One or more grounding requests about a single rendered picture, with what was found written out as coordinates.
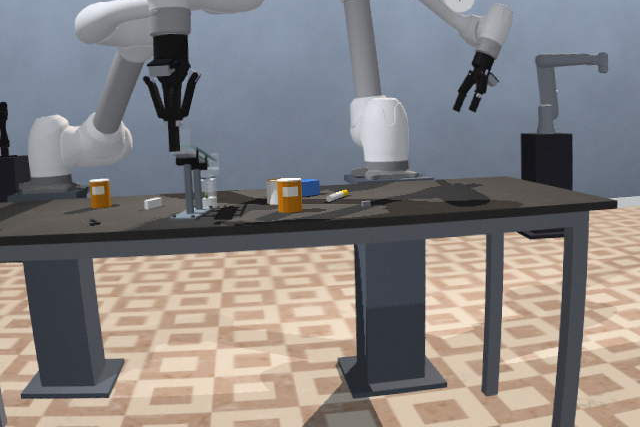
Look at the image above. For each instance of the orange pill bottle with white cap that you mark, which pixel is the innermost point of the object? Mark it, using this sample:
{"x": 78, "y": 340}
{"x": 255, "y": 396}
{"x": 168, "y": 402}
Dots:
{"x": 289, "y": 195}
{"x": 100, "y": 193}

